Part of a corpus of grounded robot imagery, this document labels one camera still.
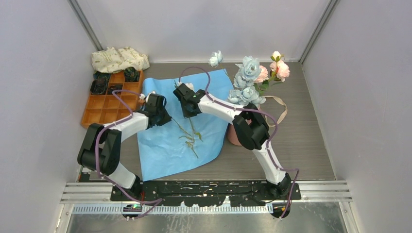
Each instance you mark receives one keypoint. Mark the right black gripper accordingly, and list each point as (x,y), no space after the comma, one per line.
(186,114)

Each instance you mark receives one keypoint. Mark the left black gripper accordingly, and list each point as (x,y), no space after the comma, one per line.
(167,118)

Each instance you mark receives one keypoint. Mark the flower bouquet blue paper wrap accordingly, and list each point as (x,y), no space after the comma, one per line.
(182,144)

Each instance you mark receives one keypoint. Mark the orange rose stem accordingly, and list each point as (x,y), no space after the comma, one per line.
(162,126)
(191,135)

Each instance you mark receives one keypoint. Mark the light blue flower stem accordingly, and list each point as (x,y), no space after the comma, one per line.
(249,74)

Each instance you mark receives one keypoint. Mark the pink peony flower stem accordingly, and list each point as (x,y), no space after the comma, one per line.
(277,73)

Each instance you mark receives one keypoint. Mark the beige ribbon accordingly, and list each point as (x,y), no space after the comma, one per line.
(279,109)

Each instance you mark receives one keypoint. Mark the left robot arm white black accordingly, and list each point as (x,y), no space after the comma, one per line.
(100,150)

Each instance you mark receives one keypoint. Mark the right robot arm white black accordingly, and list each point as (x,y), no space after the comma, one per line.
(276,176)

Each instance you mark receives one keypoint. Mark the pink cylindrical vase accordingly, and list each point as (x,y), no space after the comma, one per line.
(231,136)

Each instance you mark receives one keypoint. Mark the dark rolled sock top right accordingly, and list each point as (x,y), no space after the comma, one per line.
(131,74)

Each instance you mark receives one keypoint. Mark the dark rolled sock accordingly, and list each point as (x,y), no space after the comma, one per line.
(98,87)
(131,74)
(114,87)

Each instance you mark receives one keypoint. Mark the dark rolled sock middle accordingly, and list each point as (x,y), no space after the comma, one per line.
(114,87)

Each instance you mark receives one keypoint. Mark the orange compartment tray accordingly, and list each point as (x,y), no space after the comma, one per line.
(104,109)

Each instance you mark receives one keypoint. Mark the dark rolled sock left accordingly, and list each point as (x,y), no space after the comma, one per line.
(98,87)

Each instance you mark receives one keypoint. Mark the cream patterned cloth bag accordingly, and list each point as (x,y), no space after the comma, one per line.
(114,60)

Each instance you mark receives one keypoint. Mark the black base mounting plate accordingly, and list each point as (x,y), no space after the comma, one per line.
(208,193)

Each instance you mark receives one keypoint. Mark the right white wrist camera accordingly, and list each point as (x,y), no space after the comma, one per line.
(188,85)

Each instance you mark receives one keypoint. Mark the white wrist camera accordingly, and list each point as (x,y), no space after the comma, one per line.
(188,85)
(144,98)

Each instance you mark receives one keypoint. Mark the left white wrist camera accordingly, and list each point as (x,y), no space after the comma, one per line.
(144,98)

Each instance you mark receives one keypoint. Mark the aluminium rail frame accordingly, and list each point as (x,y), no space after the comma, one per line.
(324,207)

